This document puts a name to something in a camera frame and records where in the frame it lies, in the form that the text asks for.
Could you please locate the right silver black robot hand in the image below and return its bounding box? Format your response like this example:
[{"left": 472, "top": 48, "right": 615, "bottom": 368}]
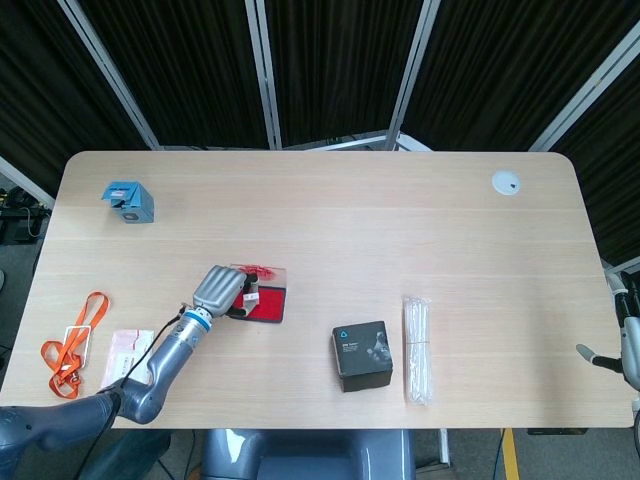
[{"left": 575, "top": 272, "right": 640, "bottom": 389}]

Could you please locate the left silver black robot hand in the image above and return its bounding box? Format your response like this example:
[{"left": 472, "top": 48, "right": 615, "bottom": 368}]
[{"left": 191, "top": 264, "right": 261, "bottom": 319}]

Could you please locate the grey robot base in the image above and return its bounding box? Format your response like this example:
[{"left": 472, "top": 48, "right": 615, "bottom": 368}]
[{"left": 199, "top": 428, "right": 417, "bottom": 480}]

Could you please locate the red ink pad with lid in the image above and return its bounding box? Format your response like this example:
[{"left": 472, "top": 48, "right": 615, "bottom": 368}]
[{"left": 228, "top": 263, "right": 289, "bottom": 326}]

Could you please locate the pink wet wipes pack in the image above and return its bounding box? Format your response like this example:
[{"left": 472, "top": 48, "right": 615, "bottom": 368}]
[{"left": 99, "top": 328, "right": 155, "bottom": 392}]

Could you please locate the blue cardboard box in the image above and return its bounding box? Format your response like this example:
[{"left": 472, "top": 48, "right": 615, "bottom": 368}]
[{"left": 101, "top": 181, "right": 155, "bottom": 225}]

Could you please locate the black product box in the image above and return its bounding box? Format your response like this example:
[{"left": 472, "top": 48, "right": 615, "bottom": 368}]
[{"left": 330, "top": 320, "right": 394, "bottom": 394}]

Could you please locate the clear pack of white sticks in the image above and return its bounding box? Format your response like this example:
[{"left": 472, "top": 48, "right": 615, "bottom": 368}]
[{"left": 401, "top": 294, "right": 433, "bottom": 407}]

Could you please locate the orange lanyard with badge holder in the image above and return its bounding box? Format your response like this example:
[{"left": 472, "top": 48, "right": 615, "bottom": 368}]
[{"left": 40, "top": 291, "right": 110, "bottom": 400}]

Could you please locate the white round cable grommet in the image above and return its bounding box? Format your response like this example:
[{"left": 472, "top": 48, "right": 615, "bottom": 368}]
[{"left": 490, "top": 170, "right": 522, "bottom": 197}]

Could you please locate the black folding screen with frame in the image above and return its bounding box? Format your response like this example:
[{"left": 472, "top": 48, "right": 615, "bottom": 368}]
[{"left": 0, "top": 0, "right": 640, "bottom": 281}]

